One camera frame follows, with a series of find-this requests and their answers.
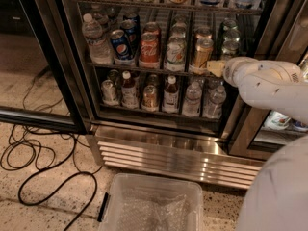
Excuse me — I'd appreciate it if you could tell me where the green soda can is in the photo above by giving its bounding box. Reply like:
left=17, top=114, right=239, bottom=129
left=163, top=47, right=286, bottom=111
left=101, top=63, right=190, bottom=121
left=223, top=29, right=241, bottom=42
left=220, top=40, right=240, bottom=61
left=219, top=18, right=238, bottom=33

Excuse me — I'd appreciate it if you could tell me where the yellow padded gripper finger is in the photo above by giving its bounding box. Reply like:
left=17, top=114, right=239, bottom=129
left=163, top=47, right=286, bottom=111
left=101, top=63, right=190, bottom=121
left=207, top=60, right=225, bottom=77

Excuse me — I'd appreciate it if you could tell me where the water bottle bottom left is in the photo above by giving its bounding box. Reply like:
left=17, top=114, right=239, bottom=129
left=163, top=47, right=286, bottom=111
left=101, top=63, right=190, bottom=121
left=182, top=82, right=202, bottom=117

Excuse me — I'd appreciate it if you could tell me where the brown tea bottle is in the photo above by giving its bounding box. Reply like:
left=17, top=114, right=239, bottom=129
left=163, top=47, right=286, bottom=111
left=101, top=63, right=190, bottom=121
left=121, top=71, right=139, bottom=109
left=163, top=75, right=179, bottom=114

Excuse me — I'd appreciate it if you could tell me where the red cola can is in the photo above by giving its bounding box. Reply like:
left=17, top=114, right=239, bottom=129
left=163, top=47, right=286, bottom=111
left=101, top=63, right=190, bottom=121
left=143, top=21, right=161, bottom=36
left=139, top=32, right=160, bottom=69

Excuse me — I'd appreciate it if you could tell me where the gold soda can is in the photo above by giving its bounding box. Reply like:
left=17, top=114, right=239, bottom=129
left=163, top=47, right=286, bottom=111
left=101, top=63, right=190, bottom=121
left=194, top=27, right=212, bottom=39
left=189, top=38, right=214, bottom=75

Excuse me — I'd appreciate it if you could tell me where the front red cola can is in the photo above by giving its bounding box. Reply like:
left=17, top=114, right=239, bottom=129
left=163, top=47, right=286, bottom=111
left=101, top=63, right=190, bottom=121
left=139, top=32, right=160, bottom=69

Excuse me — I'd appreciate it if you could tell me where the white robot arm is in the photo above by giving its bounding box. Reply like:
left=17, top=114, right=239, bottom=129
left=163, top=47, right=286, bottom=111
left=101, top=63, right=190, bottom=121
left=207, top=57, right=308, bottom=231

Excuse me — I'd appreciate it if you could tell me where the rear gold soda can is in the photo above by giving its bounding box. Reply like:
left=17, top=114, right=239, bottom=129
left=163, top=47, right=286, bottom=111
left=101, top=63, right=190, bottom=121
left=194, top=27, right=212, bottom=39

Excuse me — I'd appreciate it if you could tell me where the front clear water bottle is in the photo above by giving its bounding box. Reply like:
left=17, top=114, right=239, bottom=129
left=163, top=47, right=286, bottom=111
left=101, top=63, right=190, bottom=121
left=82, top=13, right=113, bottom=64

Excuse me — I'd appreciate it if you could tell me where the gold can bottom shelf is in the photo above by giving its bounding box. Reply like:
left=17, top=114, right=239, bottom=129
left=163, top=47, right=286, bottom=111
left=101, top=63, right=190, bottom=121
left=141, top=85, right=158, bottom=112

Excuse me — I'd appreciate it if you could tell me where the front gold soda can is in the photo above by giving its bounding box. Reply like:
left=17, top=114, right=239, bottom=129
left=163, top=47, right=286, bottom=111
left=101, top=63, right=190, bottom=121
left=189, top=38, right=214, bottom=75

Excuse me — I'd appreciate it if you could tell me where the brown tea bottle right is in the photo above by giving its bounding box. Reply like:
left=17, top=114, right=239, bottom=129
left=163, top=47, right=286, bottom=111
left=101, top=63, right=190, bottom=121
left=163, top=75, right=179, bottom=114

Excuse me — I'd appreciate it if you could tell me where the clear water bottle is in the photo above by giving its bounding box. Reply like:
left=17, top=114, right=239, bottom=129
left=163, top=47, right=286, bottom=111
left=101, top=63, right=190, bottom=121
left=90, top=4, right=110, bottom=33
left=82, top=13, right=113, bottom=64

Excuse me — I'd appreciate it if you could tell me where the water bottle bottom right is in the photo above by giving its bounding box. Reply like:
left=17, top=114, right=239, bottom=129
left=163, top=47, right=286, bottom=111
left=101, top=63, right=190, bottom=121
left=202, top=86, right=226, bottom=119

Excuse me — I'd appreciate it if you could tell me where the rear white green can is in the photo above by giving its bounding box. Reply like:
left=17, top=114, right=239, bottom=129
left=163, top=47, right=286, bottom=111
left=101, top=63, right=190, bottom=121
left=169, top=25, right=186, bottom=39

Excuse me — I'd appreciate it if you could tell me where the white green can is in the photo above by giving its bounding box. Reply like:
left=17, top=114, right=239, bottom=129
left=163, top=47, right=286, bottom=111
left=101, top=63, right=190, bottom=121
left=169, top=25, right=186, bottom=39
left=164, top=37, right=186, bottom=72

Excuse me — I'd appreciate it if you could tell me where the stainless steel fridge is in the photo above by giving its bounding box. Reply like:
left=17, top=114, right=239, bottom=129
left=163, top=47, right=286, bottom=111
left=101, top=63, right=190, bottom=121
left=52, top=0, right=307, bottom=189

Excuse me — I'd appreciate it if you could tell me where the silver can bottom shelf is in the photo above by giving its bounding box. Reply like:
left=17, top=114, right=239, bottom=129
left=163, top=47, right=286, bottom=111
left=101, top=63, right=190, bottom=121
left=101, top=80, right=119, bottom=106

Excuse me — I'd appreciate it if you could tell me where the rear red cola can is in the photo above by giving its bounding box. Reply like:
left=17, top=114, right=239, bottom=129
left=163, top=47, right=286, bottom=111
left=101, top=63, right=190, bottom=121
left=143, top=21, right=161, bottom=36

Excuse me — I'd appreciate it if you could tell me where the front white green can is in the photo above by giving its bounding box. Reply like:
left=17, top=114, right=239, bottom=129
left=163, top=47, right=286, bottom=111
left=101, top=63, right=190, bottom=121
left=164, top=37, right=186, bottom=72

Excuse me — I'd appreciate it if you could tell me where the blue can right compartment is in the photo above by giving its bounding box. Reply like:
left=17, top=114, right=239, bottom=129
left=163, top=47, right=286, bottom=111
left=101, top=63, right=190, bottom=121
left=292, top=119, right=308, bottom=132

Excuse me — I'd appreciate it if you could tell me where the rear blue pepsi can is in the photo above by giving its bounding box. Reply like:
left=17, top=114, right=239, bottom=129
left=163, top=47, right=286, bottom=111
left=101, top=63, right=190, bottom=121
left=123, top=12, right=140, bottom=26

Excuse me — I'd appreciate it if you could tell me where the brown tea bottle left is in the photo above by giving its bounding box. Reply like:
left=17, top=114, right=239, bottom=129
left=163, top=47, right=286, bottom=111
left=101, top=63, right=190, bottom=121
left=121, top=71, right=139, bottom=109

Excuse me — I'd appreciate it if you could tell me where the rear clear water bottle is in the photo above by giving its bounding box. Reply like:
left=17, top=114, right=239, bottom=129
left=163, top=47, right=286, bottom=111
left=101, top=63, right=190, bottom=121
left=90, top=4, right=110, bottom=33

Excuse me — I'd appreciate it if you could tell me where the open glass fridge door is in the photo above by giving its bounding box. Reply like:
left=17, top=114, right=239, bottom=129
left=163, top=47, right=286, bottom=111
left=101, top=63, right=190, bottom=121
left=0, top=0, right=89, bottom=134

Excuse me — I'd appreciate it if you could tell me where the blue pepsi can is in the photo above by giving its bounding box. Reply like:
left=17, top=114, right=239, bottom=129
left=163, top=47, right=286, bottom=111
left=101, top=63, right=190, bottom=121
left=120, top=19, right=139, bottom=51
left=123, top=12, right=140, bottom=26
left=110, top=29, right=135, bottom=66

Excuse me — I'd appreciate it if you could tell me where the clear plastic storage bin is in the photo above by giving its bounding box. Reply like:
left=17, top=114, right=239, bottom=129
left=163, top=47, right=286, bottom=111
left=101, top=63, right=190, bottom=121
left=98, top=173, right=203, bottom=231

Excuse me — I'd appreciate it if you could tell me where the front blue pepsi can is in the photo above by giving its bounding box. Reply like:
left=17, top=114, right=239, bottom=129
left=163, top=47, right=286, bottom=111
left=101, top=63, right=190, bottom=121
left=110, top=29, right=135, bottom=66

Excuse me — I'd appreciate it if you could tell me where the middle blue pepsi can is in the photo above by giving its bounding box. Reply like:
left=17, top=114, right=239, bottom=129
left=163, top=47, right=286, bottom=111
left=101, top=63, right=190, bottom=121
left=120, top=19, right=139, bottom=51

